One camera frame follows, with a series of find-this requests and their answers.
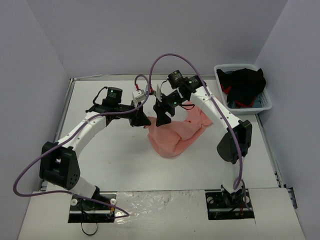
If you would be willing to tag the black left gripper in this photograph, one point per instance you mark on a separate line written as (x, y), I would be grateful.
(136, 116)

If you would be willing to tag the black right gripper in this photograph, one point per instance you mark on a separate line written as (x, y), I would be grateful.
(162, 111)

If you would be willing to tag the pink t shirt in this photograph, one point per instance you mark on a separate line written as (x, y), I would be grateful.
(170, 140)

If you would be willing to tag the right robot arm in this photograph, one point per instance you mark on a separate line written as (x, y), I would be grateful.
(236, 135)

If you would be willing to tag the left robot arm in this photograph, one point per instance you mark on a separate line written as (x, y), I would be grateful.
(59, 163)

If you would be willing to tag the black and red clothes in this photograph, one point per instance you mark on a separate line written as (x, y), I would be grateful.
(242, 86)

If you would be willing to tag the white plastic basket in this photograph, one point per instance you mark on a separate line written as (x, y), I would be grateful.
(261, 104)

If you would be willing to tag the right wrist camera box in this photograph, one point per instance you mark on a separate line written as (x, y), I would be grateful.
(153, 91)

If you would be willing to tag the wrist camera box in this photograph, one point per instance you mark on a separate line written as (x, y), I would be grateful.
(153, 91)
(138, 96)

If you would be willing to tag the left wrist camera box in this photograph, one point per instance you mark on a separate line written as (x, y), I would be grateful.
(138, 96)

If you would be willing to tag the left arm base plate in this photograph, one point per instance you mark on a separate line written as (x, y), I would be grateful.
(84, 211)

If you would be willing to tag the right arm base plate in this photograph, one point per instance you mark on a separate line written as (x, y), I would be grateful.
(224, 206)

